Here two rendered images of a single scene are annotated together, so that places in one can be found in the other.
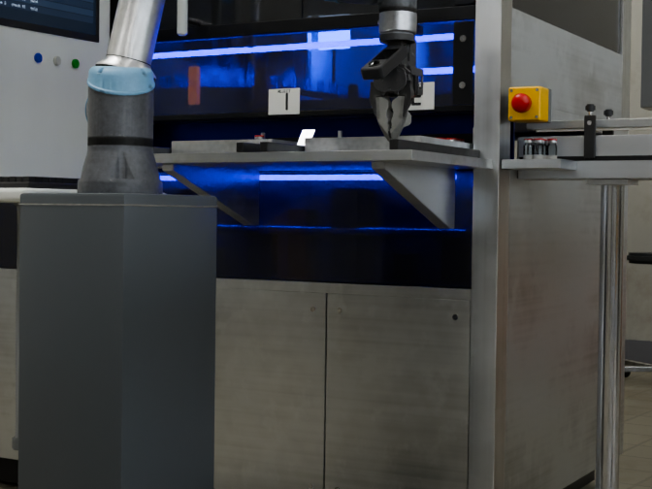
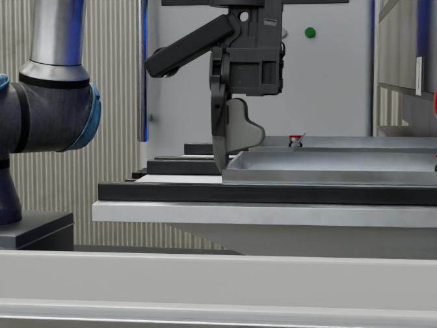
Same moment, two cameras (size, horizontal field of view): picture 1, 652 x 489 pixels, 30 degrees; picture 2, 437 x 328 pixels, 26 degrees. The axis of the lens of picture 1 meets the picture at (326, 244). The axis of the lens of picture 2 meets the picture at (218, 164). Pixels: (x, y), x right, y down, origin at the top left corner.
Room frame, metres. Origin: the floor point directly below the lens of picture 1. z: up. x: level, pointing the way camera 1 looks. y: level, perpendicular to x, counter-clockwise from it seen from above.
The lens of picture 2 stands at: (1.97, -1.17, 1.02)
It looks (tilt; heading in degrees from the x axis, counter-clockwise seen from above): 5 degrees down; 68
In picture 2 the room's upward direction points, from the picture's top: straight up
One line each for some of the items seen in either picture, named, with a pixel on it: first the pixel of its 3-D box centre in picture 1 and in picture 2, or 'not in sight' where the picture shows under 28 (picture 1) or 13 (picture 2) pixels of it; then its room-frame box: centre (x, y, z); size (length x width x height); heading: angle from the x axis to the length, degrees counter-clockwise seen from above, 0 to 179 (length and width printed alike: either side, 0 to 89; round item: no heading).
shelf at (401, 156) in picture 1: (311, 162); (315, 180); (2.62, 0.03, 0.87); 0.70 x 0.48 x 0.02; 61
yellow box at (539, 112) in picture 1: (529, 105); not in sight; (2.58, -0.43, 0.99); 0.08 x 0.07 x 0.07; 151
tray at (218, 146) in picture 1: (262, 151); (360, 152); (2.76, 0.15, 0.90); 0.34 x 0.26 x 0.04; 151
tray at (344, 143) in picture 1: (397, 149); (367, 174); (2.60, -0.15, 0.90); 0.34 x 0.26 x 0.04; 152
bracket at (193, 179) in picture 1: (212, 196); not in sight; (2.73, 0.25, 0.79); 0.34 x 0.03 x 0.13; 151
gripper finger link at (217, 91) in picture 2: (402, 94); (220, 97); (2.40, -0.14, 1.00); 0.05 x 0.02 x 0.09; 60
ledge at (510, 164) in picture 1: (541, 165); not in sight; (2.61, -0.46, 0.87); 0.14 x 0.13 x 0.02; 151
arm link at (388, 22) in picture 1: (396, 25); not in sight; (2.43, -0.13, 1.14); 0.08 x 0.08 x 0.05
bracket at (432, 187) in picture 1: (414, 197); (301, 266); (2.49, -0.18, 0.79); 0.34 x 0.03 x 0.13; 151
